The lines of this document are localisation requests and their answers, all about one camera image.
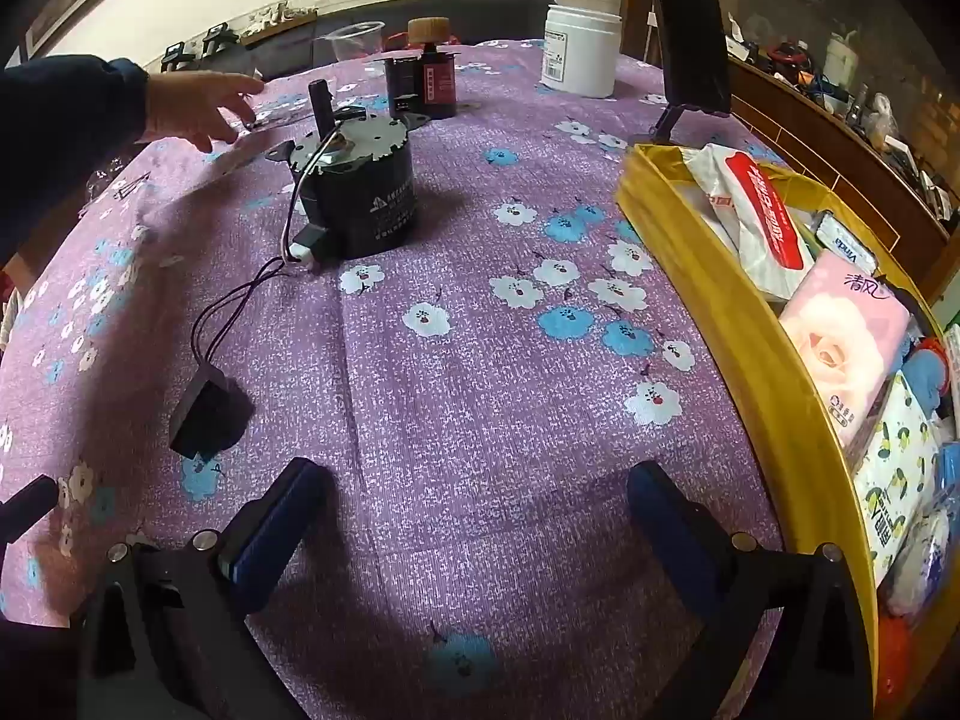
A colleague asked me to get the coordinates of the white plastic jar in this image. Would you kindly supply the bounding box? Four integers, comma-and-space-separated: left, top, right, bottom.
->
540, 4, 623, 98

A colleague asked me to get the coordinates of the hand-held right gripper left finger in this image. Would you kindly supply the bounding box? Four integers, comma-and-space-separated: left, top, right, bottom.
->
75, 456, 331, 720

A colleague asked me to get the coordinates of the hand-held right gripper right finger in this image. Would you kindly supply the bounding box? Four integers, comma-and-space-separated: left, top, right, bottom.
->
626, 460, 875, 720

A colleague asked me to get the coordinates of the blue white tissue pack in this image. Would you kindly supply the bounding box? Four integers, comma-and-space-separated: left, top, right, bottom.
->
814, 211, 878, 275

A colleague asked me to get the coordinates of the red black device wooden knob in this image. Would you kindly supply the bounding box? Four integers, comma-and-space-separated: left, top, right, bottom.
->
373, 15, 460, 121

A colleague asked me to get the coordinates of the black smartphone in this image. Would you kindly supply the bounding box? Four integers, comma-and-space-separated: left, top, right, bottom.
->
645, 0, 732, 117

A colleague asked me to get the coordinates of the black sofa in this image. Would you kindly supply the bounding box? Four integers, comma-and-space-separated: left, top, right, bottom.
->
161, 0, 556, 80

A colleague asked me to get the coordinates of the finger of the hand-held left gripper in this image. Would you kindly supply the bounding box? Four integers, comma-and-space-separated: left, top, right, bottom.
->
0, 476, 59, 541

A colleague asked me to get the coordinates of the person's left hand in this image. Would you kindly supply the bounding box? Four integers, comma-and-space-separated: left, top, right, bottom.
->
142, 71, 265, 155

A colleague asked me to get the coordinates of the black cylindrical motor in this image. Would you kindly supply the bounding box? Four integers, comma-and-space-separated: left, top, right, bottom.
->
264, 79, 421, 265

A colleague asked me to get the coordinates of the wooden cabinet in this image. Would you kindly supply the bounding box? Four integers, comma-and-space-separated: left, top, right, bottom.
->
622, 0, 960, 301

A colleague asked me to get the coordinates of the person's left forearm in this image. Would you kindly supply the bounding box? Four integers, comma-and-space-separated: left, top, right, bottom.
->
0, 54, 151, 263

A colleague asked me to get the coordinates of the red plastic bag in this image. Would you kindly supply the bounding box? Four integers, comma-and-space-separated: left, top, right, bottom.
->
877, 615, 931, 720

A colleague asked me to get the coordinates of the purple floral tablecloth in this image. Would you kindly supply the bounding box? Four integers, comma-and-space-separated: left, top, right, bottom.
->
0, 37, 886, 720

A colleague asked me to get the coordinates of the pink rose tissue pack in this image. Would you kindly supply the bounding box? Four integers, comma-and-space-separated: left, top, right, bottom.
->
778, 249, 912, 458

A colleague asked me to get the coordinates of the white tumbler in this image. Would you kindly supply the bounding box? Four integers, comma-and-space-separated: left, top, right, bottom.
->
825, 30, 860, 80

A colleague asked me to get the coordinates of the blue white plastic bag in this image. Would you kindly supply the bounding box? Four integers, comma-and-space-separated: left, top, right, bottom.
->
889, 514, 953, 616

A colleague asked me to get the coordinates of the lemon print tissue pack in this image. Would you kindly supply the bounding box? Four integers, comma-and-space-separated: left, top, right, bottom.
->
851, 375, 946, 590

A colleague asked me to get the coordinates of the clear plastic cup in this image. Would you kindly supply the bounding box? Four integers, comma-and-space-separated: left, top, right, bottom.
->
324, 21, 387, 65

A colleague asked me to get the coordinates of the yellow cardboard box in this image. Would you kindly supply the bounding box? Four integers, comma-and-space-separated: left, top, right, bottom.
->
615, 141, 960, 720

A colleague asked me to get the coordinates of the red white tissue pack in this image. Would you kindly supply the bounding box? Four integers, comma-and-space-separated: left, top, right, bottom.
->
679, 146, 817, 301

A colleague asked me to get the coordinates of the thin black cable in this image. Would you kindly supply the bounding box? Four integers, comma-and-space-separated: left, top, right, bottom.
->
191, 255, 290, 368

